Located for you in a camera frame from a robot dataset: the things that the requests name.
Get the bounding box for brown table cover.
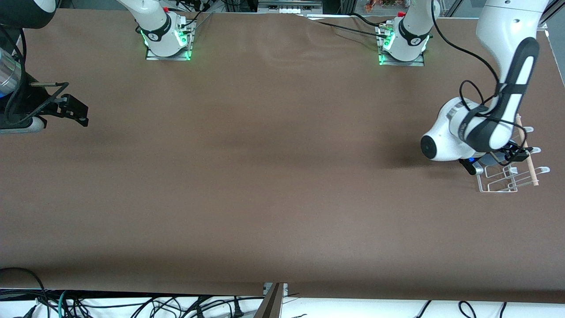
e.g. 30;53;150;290
0;8;565;305

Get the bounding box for grey base cable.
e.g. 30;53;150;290
191;11;216;34

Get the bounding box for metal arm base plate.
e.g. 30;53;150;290
378;24;425;67
146;18;193;61

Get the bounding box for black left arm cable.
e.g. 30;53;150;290
430;0;529;146

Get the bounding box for black table cable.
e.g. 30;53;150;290
305;16;382;38
349;12;385;27

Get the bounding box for white wire cup rack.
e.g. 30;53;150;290
475;114;551;193

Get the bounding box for black looped floor cable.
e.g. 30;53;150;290
0;267;45;310

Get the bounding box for brown wooden beam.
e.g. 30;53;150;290
254;283;284;318

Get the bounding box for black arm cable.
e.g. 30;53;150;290
0;26;70;126
430;0;529;146

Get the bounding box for teal floor cable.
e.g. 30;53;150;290
57;290;71;318

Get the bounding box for orange background items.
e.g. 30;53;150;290
364;0;409;12

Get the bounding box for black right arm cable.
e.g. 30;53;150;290
0;26;70;126

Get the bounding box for silver metal bracket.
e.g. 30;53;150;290
264;283;289;298

